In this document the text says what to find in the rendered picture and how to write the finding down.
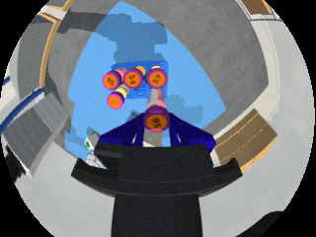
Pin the white tube rack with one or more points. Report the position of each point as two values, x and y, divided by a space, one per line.
93 159

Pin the centrifuge tube with yellow liquid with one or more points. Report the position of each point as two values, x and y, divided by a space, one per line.
157 78

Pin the blue flat mat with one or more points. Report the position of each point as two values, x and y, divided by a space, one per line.
127 34

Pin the pink tube with purple cap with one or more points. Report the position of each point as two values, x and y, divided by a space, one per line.
112 79

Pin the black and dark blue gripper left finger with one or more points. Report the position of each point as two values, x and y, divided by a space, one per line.
125 133

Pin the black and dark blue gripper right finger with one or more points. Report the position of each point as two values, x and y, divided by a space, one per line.
189 134

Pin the blue tube rack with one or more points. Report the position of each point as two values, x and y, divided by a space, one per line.
144 88

